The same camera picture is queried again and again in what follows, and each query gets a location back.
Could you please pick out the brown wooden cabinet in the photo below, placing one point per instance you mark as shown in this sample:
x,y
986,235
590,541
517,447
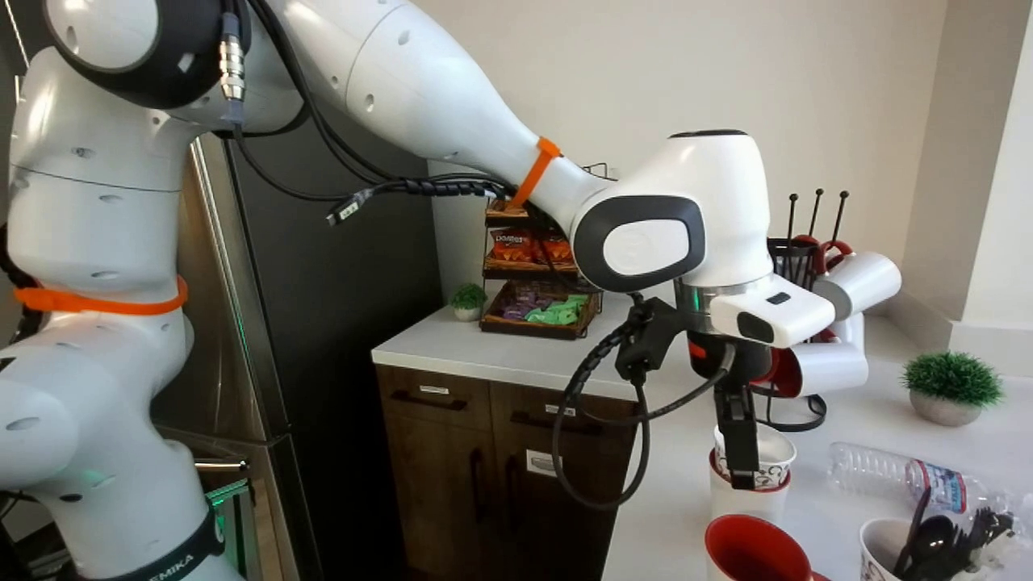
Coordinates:
x,y
476,479

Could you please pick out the black mug tree rack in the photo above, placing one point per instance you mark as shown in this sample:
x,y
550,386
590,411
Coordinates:
x,y
800,256

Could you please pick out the clear plastic water bottle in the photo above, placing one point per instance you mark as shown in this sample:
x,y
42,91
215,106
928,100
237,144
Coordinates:
x,y
907,479

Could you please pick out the white mug top right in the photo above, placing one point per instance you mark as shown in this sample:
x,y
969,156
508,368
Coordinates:
x,y
861,282

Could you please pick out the paper cup with black cutlery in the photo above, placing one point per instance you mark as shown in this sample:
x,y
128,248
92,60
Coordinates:
x,y
880,546

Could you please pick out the white mug lower right rack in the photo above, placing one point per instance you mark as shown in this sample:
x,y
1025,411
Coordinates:
x,y
818,368

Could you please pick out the wire snack rack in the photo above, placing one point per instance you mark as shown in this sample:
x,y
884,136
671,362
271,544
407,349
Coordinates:
x,y
531,277

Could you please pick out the potted plant in white pot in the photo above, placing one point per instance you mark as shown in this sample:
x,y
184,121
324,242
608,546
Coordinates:
x,y
949,389

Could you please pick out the patterned paper cup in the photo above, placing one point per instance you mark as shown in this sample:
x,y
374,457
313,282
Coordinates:
x,y
777,457

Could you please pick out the small potted plant left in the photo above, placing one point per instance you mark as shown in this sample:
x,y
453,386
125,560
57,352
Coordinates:
x,y
468,303

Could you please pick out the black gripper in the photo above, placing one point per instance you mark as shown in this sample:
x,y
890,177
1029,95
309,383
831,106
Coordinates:
x,y
731,367

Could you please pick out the black refrigerator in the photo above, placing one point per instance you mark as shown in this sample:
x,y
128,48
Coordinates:
x,y
284,315

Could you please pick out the white mug holding cup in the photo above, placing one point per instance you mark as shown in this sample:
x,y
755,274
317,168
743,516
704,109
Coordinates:
x,y
756,501

